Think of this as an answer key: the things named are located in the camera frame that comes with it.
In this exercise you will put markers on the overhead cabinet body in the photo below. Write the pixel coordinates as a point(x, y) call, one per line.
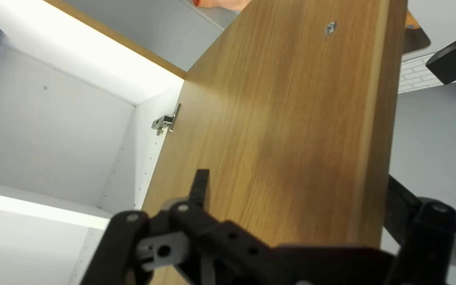
point(54, 132)

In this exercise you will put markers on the wooden overhead cabinet door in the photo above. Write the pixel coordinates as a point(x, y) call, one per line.
point(292, 132)

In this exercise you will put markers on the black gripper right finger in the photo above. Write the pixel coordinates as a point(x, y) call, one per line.
point(428, 238)

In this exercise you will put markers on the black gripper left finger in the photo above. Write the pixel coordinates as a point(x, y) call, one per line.
point(133, 247)

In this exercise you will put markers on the silver door hinge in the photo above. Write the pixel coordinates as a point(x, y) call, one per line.
point(165, 122)

